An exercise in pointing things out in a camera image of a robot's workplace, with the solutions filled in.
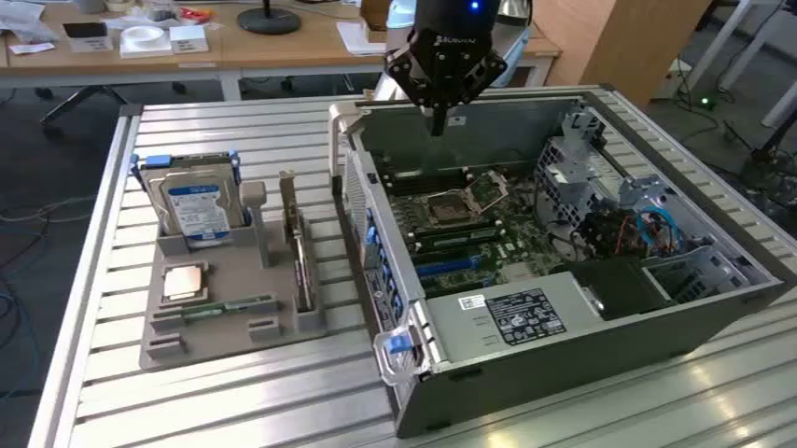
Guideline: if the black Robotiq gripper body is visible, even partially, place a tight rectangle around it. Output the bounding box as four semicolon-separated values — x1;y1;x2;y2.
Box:
408;0;500;107

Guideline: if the Nvidia graphics card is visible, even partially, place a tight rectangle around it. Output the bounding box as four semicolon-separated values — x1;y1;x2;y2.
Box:
278;169;316;315

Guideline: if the white paper stack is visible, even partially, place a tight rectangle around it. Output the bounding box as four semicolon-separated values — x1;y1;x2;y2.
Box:
336;21;389;57

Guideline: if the brown cardboard box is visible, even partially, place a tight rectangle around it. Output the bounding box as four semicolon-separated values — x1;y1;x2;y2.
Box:
361;0;393;33

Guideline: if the black round lamp base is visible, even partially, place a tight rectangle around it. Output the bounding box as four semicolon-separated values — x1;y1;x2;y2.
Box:
236;0;304;35

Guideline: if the wooden cabinet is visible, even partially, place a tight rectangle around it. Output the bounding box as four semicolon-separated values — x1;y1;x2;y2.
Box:
527;0;716;109

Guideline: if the tall grey metal drive cage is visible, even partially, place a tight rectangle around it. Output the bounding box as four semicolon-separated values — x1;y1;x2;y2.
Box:
533;107;672;220

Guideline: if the white box with red button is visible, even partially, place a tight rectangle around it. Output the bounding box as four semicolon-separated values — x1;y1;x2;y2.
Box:
663;58;695;100

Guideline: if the CPU socket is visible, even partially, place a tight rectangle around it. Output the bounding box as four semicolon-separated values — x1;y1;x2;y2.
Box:
422;189;476;231

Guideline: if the small white labelled box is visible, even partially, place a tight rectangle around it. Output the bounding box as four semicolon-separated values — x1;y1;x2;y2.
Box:
169;25;212;55

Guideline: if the green Dell motherboard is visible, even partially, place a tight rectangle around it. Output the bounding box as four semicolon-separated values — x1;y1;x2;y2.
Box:
373;161;572;300

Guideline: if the dark grey bundle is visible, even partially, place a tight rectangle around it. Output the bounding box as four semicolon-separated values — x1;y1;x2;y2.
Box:
146;0;181;22

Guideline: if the flat white box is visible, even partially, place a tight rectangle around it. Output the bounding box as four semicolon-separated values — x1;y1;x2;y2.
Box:
119;31;175;60

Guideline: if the white tape roll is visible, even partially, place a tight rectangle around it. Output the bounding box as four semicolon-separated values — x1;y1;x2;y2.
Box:
122;26;162;44

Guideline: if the blue expansion slot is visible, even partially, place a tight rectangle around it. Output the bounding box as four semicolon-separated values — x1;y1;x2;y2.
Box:
416;258;485;278

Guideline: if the silver chipset heatsink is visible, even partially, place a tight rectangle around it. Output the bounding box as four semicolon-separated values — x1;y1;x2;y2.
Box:
497;262;539;282

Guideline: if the hard disk with blue label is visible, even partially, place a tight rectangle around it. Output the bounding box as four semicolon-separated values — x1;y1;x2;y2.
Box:
129;148;246;249

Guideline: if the long wooden desk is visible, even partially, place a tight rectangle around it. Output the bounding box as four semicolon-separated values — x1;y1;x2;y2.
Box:
0;0;565;102

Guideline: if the black tripod stand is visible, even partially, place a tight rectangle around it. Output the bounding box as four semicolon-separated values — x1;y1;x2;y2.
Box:
726;105;797;209

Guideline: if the black topped white box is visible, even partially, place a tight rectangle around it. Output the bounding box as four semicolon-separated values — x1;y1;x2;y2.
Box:
62;21;117;54

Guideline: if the grey parts rack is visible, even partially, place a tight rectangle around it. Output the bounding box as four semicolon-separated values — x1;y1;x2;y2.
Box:
138;179;330;373

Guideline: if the black plastic fan shroud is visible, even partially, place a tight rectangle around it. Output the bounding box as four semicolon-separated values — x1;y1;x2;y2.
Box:
564;259;679;322

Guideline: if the black chair base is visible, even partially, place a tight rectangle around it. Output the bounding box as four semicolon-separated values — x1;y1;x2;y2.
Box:
38;85;131;139

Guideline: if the grey power supply unit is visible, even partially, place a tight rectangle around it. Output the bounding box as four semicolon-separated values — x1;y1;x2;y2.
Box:
410;272;611;366

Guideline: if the low grey metal disk bay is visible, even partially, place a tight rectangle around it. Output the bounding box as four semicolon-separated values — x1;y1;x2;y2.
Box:
640;245;754;305

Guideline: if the silver CPU chip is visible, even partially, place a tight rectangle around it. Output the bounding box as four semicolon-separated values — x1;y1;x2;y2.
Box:
161;265;208;301

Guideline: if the blue case latch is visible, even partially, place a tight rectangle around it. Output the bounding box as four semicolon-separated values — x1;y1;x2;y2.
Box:
384;326;416;359

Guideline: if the green loose RAM stick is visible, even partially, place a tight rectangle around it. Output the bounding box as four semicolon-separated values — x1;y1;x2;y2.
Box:
153;293;277;324

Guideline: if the crumpled plastic bag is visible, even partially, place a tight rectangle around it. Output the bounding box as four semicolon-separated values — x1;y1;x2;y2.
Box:
0;2;59;43

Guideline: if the open dark grey PC case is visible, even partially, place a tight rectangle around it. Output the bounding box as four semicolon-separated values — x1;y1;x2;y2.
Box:
328;91;788;440

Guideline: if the blue wire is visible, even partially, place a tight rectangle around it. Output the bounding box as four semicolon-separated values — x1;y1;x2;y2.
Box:
639;205;688;258

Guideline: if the white table frame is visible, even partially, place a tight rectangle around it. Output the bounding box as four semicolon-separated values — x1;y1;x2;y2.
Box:
676;0;797;130

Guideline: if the white floor cable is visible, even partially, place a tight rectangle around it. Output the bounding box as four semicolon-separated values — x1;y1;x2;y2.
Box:
0;194;97;224

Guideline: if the blue floor cable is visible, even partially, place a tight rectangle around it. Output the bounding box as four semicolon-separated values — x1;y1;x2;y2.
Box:
0;223;50;402

